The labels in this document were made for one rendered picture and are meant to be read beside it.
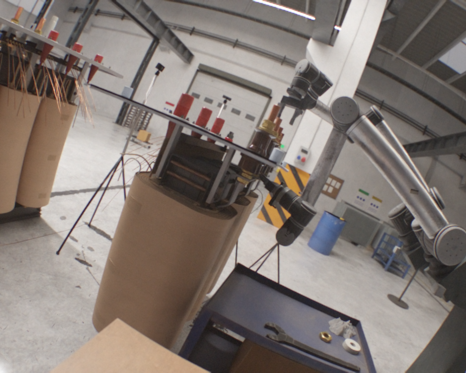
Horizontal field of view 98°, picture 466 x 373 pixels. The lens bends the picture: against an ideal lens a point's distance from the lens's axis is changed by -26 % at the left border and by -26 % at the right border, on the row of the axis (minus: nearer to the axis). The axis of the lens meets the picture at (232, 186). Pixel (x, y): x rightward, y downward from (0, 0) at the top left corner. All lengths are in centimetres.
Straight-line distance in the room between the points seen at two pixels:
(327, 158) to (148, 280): 113
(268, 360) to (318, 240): 539
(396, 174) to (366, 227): 866
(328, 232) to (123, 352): 582
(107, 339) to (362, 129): 128
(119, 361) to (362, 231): 973
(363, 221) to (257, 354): 922
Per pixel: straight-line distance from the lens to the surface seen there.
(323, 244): 624
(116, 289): 133
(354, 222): 990
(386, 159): 137
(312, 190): 159
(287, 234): 148
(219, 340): 137
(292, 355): 86
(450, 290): 180
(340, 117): 136
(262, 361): 98
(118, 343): 59
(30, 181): 250
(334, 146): 159
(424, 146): 1341
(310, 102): 180
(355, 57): 727
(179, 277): 115
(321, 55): 727
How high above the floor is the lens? 136
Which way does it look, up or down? 8 degrees down
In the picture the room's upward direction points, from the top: 25 degrees clockwise
